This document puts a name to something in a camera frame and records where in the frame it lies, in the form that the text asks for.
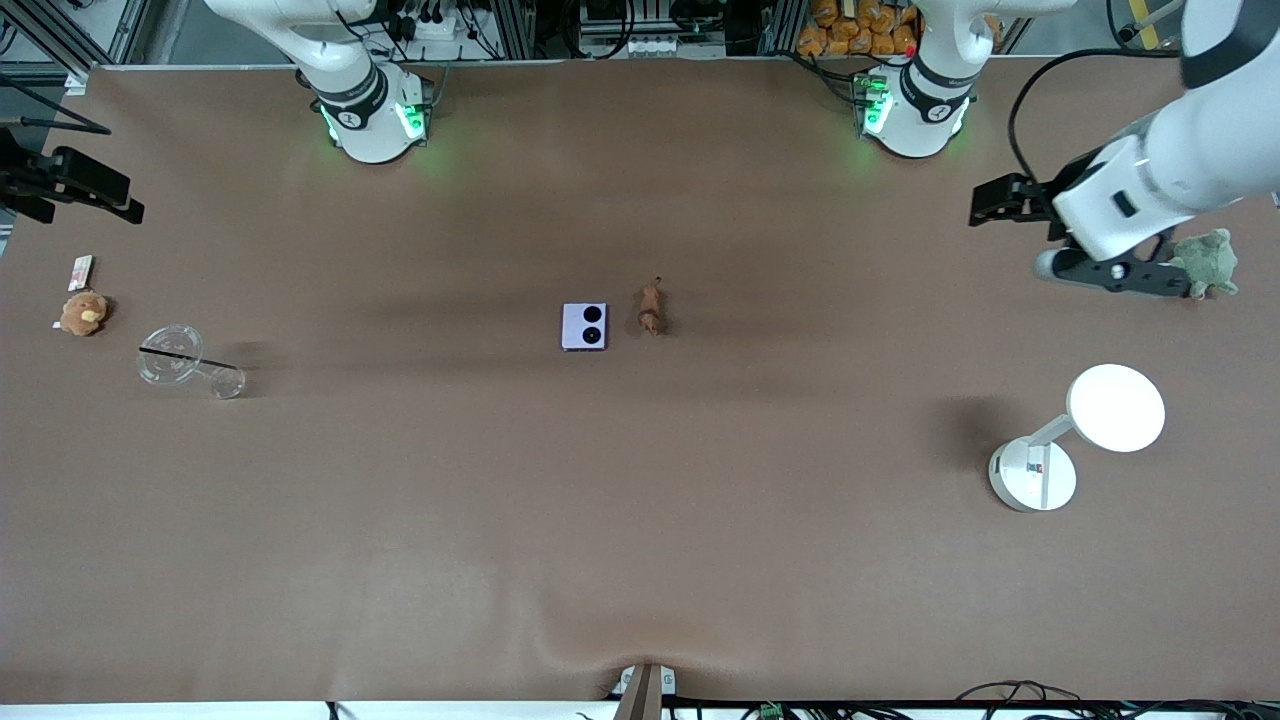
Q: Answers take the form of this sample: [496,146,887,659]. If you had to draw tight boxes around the lilac flip phone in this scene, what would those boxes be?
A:
[561,303,608,352]

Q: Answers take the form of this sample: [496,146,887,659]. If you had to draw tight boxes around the green turtle plush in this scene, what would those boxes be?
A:
[1167,228,1240,300]

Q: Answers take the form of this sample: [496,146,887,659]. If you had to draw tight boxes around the white desk lamp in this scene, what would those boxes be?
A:
[988,364,1167,514]

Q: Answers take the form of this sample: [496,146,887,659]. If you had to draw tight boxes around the orange snack bags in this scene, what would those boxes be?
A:
[796,0,922,59]

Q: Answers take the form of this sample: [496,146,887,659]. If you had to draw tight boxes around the white power strip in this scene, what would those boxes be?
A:
[393,8,473,43]

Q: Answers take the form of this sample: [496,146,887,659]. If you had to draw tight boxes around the thin black stick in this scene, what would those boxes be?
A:
[138,347,242,371]

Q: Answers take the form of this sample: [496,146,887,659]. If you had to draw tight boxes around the brown teddy bear plush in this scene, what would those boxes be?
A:
[53,291,112,337]

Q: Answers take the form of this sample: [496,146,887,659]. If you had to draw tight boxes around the black tripod rod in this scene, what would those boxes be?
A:
[0,72,112,137]

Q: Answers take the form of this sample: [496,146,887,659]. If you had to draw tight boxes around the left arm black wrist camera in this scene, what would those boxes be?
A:
[968,173,1053,241]

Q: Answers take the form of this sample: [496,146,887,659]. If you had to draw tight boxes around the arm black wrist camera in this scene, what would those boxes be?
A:
[968,173,1053,241]
[0,125,146,226]

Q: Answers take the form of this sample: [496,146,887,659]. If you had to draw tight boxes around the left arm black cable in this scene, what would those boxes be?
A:
[1007,47,1187,182]

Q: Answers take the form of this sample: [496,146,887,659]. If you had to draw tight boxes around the black cable loop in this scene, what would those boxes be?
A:
[953,679,1083,720]

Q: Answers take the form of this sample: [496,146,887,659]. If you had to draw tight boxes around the metal camera bracket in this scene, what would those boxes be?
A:
[611,662,678,720]

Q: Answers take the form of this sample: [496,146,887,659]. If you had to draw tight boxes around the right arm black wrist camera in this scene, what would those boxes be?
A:
[0,125,146,226]

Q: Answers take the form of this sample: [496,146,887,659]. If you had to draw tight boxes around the aluminium frame profile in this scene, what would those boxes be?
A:
[0,0,153,71]

